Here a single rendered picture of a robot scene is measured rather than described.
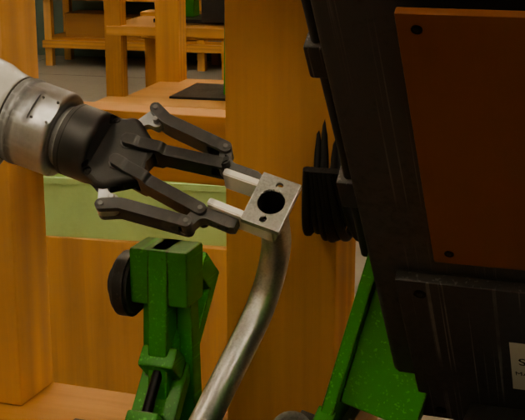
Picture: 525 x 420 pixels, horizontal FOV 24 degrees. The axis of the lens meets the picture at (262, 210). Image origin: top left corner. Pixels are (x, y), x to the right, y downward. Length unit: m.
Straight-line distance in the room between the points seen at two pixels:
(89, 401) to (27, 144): 0.56
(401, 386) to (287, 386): 0.46
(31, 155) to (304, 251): 0.38
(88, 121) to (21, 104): 0.07
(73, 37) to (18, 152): 10.15
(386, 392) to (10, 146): 0.45
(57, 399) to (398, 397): 0.73
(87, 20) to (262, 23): 9.94
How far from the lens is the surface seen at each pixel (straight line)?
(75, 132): 1.20
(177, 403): 1.37
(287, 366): 1.49
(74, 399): 1.69
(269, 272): 1.23
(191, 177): 1.56
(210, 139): 1.20
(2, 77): 1.25
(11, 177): 1.59
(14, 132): 1.22
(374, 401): 1.07
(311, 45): 0.85
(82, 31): 11.35
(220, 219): 1.16
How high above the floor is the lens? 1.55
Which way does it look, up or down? 15 degrees down
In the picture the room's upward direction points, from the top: straight up
